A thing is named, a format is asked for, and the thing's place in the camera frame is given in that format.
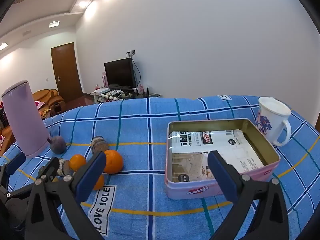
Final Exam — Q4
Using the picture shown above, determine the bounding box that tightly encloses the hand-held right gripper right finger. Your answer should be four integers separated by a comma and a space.
207, 150, 293, 240

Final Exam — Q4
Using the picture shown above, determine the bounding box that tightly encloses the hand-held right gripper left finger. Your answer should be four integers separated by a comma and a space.
24, 151, 118, 240

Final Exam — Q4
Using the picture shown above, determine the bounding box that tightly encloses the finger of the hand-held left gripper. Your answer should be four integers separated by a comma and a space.
0, 152, 27, 193
6, 156, 60, 198

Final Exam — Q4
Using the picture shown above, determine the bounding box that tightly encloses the small orange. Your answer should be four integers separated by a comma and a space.
93, 174, 105, 190
69, 154, 87, 172

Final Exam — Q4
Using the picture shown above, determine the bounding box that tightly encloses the large orange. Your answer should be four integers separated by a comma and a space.
103, 149, 124, 174

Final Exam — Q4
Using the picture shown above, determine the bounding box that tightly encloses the pink metal tin box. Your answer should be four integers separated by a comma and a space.
164, 118, 280, 200

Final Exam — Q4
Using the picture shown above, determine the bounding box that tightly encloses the round purple fruit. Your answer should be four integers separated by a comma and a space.
49, 135, 67, 155

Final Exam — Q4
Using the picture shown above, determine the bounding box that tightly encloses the orange leather sofa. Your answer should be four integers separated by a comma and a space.
0, 126, 14, 155

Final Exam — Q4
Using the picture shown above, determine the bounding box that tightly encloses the large white cloth label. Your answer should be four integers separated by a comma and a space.
89, 185, 117, 238

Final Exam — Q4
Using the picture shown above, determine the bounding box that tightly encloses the white printed paper sheet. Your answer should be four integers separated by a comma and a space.
169, 129, 265, 182

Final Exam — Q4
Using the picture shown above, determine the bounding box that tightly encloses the purple electric kettle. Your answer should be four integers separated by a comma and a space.
1, 80, 52, 158

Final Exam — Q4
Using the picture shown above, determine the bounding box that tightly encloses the blue plaid blanket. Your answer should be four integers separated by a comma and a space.
0, 95, 320, 240

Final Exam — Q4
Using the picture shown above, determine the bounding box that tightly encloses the orange leather armchair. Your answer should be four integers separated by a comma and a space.
32, 89, 67, 114

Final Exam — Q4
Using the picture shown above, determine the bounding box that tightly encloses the low television stand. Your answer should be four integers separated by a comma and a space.
90, 90, 162, 105

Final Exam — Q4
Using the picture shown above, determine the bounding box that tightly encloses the white mug blue floral print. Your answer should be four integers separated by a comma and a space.
255, 96, 292, 147

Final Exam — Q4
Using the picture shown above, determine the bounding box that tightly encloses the brown wooden door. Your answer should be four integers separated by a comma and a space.
51, 42, 83, 103

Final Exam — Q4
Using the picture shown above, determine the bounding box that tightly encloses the black flat television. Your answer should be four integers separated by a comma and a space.
104, 58, 137, 88

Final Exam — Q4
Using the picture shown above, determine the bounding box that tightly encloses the black power cable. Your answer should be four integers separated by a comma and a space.
131, 55, 140, 85

